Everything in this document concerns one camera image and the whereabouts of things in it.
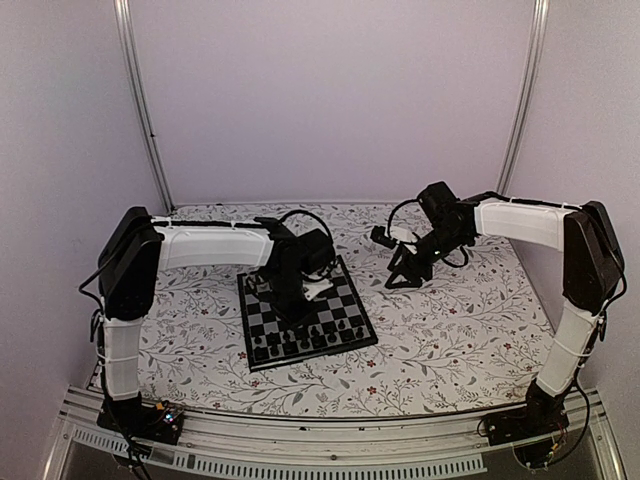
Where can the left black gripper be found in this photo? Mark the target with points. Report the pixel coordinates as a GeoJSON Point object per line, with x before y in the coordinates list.
{"type": "Point", "coordinates": [298, 318]}

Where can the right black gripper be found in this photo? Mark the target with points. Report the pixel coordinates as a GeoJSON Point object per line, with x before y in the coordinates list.
{"type": "Point", "coordinates": [404, 267]}

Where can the black and grey chessboard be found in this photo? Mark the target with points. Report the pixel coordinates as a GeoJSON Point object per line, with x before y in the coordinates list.
{"type": "Point", "coordinates": [310, 320]}

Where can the black chess rook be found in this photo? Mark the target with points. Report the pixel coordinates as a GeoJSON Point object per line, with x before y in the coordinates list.
{"type": "Point", "coordinates": [260, 353]}

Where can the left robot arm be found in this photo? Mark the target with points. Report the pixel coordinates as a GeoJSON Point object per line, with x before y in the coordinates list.
{"type": "Point", "coordinates": [142, 246]}

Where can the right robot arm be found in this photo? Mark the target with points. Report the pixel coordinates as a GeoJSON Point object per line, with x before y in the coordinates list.
{"type": "Point", "coordinates": [593, 266]}

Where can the floral patterned table mat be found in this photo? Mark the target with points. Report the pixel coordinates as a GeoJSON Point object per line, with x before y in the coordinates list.
{"type": "Point", "coordinates": [469, 339]}

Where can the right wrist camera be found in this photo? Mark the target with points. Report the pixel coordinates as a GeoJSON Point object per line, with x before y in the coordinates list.
{"type": "Point", "coordinates": [392, 237]}

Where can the front aluminium rail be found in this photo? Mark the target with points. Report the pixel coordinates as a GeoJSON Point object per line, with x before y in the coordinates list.
{"type": "Point", "coordinates": [223, 445]}

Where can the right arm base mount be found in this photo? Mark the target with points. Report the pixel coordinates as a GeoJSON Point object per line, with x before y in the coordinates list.
{"type": "Point", "coordinates": [536, 437]}

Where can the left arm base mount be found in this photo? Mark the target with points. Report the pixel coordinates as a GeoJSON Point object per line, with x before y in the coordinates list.
{"type": "Point", "coordinates": [161, 422]}

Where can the right aluminium frame post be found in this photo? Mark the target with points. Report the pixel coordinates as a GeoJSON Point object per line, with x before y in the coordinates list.
{"type": "Point", "coordinates": [534, 52]}

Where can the aluminium frame post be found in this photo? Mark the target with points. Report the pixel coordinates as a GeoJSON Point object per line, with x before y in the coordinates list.
{"type": "Point", "coordinates": [534, 52]}
{"type": "Point", "coordinates": [124, 24]}

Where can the left aluminium frame post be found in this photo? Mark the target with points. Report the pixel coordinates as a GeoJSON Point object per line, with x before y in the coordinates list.
{"type": "Point", "coordinates": [124, 24]}

